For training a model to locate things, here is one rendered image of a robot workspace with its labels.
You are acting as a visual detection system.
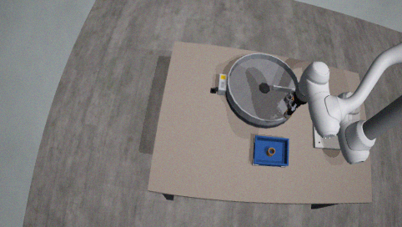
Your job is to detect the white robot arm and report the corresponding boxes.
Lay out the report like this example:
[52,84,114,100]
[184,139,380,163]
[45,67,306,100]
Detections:
[295,42,402,164]

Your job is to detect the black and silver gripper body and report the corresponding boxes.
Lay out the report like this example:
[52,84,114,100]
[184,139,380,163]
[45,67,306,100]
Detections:
[294,92,307,107]

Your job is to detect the blue shallow tray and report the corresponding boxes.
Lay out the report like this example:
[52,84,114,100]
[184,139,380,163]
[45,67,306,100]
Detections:
[252,135,289,168]

